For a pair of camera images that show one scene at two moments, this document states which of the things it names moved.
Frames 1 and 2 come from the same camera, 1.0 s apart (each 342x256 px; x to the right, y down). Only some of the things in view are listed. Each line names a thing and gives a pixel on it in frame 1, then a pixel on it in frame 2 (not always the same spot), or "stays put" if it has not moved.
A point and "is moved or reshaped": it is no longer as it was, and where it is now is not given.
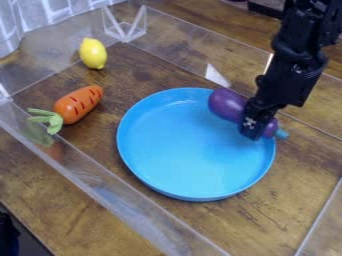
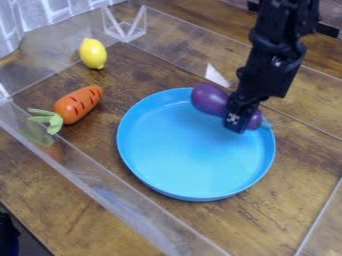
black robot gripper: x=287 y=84 → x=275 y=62
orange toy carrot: x=69 y=107 stays put
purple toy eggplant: x=229 y=101 is moved or reshaped
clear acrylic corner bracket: x=125 y=31 stays put
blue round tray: x=186 y=151 stays put
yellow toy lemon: x=93 y=53 stays put
